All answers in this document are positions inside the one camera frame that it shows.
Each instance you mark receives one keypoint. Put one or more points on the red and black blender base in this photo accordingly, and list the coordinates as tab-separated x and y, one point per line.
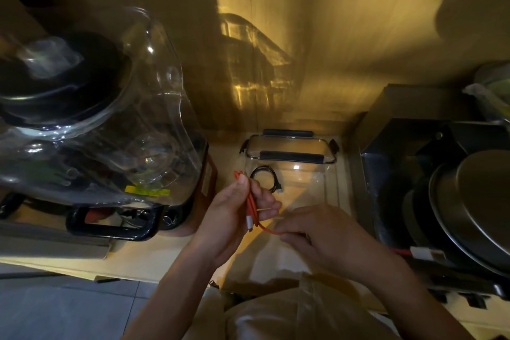
207	188

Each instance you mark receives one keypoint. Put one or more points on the round steel pan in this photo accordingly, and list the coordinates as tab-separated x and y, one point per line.
474	208

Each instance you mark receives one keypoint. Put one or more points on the person's left thumb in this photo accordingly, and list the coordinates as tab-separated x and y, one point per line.
236	194

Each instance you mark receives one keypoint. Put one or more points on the beige shirt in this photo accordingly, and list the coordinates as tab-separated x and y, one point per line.
302	312

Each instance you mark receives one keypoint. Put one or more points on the clear blender jar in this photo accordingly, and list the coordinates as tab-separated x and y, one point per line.
159	120

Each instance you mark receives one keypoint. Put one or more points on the person's right forearm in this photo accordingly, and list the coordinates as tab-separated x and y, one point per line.
418	304

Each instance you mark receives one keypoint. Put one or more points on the black blender lid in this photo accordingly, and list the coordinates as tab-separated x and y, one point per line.
79	76

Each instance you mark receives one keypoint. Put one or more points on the person's right thumb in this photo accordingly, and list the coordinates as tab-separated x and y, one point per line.
297	243

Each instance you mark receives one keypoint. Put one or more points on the clear container with black clips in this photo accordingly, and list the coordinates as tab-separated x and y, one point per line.
310	180

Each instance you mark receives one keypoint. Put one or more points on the person's right hand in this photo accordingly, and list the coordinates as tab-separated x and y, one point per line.
338	240

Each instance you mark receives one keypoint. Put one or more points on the steel dish rack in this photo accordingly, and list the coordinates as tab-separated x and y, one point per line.
382	160

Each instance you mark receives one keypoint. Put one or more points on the clear plastic bag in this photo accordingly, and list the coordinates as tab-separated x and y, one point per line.
492	90

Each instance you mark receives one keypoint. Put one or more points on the person's left hand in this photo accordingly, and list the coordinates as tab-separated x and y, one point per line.
227	220

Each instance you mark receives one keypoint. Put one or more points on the dark round pot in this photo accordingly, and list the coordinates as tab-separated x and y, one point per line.
416	216

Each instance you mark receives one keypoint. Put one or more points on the person's left forearm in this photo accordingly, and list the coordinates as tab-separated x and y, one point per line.
175	292

